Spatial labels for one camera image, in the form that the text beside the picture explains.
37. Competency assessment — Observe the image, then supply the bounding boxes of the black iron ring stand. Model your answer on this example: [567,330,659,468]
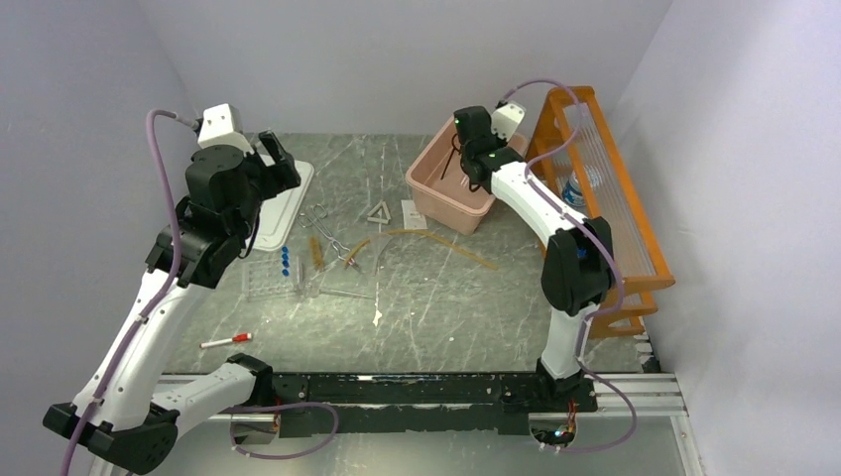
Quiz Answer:
[439,134,461,180]

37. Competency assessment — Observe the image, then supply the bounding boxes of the metal crucible tongs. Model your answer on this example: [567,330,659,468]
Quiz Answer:
[297,203,350,260]

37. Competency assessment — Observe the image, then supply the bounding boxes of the tan bottle brush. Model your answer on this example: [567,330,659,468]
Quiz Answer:
[308,236,325,272]

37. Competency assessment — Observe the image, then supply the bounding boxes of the white paper packet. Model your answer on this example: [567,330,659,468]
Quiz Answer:
[401,199,427,230]

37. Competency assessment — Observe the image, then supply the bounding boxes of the yellow rubber tube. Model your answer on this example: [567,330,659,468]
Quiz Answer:
[342,229,499,272]

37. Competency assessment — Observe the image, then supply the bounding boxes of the glass stirring rod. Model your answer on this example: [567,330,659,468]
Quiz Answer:
[310,288,375,300]

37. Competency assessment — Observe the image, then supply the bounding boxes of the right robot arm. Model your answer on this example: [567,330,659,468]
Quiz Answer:
[453,106,617,411]

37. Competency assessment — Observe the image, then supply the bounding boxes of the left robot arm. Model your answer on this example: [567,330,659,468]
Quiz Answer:
[43,130,301,475]

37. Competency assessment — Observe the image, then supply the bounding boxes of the white plastic tray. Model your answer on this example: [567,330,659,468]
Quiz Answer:
[254,161,314,252]

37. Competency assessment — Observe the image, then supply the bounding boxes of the pink plastic bin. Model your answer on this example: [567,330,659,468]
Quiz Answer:
[405,118,495,235]

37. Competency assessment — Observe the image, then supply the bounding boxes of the orange wooden rack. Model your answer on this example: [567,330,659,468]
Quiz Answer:
[527,86,675,338]

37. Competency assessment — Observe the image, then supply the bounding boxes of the clear well plate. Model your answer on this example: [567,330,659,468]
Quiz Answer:
[242,254,303,300]

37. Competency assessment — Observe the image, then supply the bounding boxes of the white blue bottle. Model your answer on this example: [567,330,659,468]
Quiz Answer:
[561,169,601,208]

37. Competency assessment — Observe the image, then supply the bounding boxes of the red white marker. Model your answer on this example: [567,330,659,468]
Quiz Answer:
[199,332,253,350]

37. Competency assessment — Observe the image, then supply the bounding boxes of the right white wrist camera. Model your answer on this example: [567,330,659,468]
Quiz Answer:
[490,101,526,141]

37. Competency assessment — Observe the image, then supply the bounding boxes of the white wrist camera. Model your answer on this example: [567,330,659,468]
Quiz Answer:
[490,101,526,141]
[197,103,254,154]

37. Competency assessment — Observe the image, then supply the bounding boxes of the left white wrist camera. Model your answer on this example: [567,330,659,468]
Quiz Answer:
[197,103,254,154]

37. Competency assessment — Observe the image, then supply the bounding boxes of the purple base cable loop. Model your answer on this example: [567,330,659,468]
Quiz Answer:
[228,401,340,460]

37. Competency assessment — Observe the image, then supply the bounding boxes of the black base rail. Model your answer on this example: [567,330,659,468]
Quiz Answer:
[203,371,684,438]

